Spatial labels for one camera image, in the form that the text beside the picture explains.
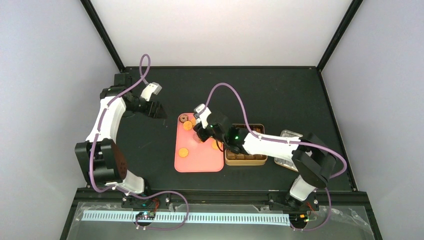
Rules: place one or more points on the gold cookie tin box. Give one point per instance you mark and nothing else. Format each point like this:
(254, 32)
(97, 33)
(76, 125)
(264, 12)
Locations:
(233, 159)

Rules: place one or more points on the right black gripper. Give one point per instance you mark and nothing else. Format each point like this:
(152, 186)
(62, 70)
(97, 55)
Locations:
(202, 136)

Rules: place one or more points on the clear plastic tin lid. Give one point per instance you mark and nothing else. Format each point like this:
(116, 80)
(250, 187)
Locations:
(285, 157)

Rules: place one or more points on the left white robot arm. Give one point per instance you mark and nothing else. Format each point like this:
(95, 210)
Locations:
(102, 163)

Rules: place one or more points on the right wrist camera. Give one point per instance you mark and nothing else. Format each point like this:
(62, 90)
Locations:
(201, 113)

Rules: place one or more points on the right circuit board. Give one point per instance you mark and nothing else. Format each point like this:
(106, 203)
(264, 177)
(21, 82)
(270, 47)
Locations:
(296, 218)

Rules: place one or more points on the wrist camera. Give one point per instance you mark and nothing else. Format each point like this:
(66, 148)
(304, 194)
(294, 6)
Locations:
(152, 88)
(201, 113)

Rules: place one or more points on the clear plastic sheet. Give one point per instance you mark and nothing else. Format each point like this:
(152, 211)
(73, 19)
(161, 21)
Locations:
(335, 223)

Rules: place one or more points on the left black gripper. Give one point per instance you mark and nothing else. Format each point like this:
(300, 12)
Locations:
(153, 113)

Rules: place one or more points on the circuit board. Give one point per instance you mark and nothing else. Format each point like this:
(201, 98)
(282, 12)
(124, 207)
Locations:
(145, 216)
(296, 218)

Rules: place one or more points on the left circuit board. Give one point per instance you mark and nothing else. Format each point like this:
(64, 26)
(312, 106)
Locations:
(145, 216)

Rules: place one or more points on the large round sugar cookie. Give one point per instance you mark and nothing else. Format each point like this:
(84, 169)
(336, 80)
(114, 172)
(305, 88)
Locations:
(216, 145)

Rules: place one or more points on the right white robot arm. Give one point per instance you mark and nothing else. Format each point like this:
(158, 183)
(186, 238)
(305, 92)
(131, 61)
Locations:
(314, 162)

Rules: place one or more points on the chocolate donut cookie left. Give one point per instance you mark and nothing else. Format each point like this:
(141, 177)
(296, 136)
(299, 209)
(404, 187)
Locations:
(183, 118)

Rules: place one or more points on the pink plastic tray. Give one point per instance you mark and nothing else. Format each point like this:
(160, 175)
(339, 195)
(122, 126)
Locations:
(192, 155)

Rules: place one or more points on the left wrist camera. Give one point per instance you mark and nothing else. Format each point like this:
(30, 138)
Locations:
(152, 88)

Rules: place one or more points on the white slotted cable rail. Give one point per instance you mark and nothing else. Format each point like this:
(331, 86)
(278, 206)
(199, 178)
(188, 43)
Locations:
(277, 219)

